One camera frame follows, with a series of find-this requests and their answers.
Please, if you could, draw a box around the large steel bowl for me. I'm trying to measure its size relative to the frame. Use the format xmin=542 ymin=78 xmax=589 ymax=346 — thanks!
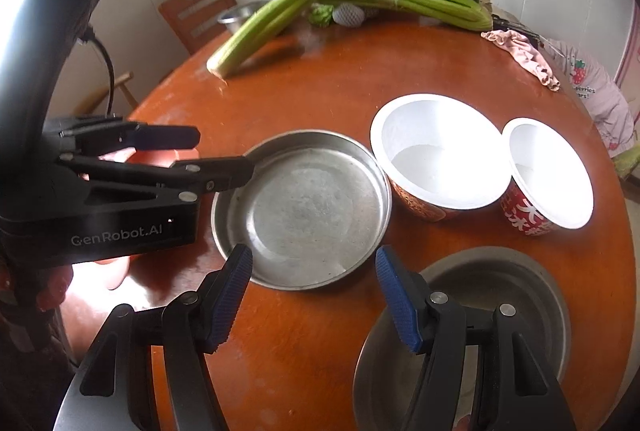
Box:
xmin=354 ymin=246 xmax=576 ymax=430

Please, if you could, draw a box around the steel pan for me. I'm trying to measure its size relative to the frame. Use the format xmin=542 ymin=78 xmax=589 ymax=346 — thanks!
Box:
xmin=210 ymin=130 xmax=392 ymax=291

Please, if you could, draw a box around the instant noodle bowl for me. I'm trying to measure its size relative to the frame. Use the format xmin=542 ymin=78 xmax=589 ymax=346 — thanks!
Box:
xmin=370 ymin=94 xmax=511 ymax=222
xmin=500 ymin=118 xmax=594 ymax=236

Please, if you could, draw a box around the orange plastic plate with ears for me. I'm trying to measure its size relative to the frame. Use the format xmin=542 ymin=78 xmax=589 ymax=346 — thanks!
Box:
xmin=96 ymin=148 xmax=200 ymax=291

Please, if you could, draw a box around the person's left hand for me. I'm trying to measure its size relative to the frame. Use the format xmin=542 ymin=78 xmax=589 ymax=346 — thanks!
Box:
xmin=1 ymin=258 xmax=74 ymax=313

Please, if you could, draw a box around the curved-back wooden chair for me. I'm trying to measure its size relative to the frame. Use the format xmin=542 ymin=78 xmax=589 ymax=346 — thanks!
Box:
xmin=73 ymin=72 xmax=139 ymax=116

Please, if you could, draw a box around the brown wooden slat chair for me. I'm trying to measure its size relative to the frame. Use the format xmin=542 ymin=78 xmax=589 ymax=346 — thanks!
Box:
xmin=158 ymin=0 xmax=236 ymax=55

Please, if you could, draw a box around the small steel bowl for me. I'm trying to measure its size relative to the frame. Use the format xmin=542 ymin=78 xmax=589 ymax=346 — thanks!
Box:
xmin=216 ymin=0 xmax=271 ymax=34

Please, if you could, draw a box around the near celery bunch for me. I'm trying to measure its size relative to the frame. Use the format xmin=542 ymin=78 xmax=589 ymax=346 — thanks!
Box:
xmin=206 ymin=0 xmax=319 ymax=79

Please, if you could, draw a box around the celery bunch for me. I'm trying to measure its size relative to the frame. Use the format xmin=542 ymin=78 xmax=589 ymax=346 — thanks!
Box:
xmin=206 ymin=0 xmax=319 ymax=79
xmin=320 ymin=0 xmax=494 ymax=32

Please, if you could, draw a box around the green leafy vegetable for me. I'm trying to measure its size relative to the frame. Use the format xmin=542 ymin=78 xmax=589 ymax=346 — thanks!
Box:
xmin=307 ymin=3 xmax=334 ymax=28

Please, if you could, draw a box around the fruit in white foam net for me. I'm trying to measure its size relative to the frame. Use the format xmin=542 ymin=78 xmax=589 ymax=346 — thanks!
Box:
xmin=332 ymin=3 xmax=366 ymax=28

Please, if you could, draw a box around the pink jacket on chair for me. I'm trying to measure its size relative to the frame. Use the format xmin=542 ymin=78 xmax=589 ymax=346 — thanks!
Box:
xmin=542 ymin=40 xmax=634 ymax=158

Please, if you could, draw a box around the far celery bunch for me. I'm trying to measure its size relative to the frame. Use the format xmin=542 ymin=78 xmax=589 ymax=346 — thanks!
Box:
xmin=320 ymin=0 xmax=494 ymax=32

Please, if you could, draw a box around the pink cloth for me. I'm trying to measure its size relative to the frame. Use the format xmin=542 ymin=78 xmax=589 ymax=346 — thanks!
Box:
xmin=480 ymin=29 xmax=561 ymax=92

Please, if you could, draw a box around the black camera cable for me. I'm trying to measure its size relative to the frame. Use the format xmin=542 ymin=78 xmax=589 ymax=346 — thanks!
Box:
xmin=77 ymin=26 xmax=117 ymax=117

